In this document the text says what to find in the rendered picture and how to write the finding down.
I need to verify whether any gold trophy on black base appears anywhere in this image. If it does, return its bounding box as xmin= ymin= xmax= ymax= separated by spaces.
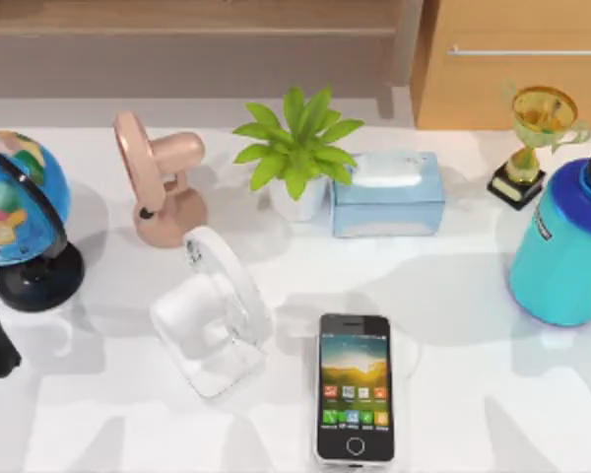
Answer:
xmin=487 ymin=86 xmax=591 ymax=212

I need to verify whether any pink desk fan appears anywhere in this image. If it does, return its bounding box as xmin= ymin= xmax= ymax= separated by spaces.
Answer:
xmin=112 ymin=110 xmax=210 ymax=249

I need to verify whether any white desk fan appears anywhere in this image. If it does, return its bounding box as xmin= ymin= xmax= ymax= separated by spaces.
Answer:
xmin=150 ymin=226 xmax=273 ymax=399

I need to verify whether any green plant in white pot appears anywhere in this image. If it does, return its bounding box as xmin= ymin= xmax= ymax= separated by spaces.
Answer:
xmin=231 ymin=85 xmax=366 ymax=222

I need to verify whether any light blue tissue box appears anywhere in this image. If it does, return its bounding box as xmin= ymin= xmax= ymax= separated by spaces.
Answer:
xmin=330 ymin=151 xmax=447 ymax=239

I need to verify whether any black and white smartphone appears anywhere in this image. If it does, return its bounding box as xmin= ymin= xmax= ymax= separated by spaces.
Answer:
xmin=315 ymin=312 xmax=396 ymax=465

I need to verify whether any teal bottle with blue lid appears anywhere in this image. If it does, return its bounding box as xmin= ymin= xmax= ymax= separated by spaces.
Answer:
xmin=508 ymin=138 xmax=591 ymax=328

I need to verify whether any wooden cupboard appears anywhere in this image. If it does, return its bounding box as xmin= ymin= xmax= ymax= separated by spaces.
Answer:
xmin=409 ymin=0 xmax=591 ymax=132

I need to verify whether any wooden open shelf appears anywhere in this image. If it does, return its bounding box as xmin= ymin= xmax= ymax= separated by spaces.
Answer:
xmin=0 ymin=0 xmax=425 ymax=119

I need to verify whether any long metal handle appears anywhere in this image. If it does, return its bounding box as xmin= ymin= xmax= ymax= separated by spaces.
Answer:
xmin=446 ymin=44 xmax=591 ymax=58

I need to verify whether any blue globe on black stand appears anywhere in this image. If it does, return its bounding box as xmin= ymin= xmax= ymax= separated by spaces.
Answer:
xmin=0 ymin=130 xmax=86 ymax=312

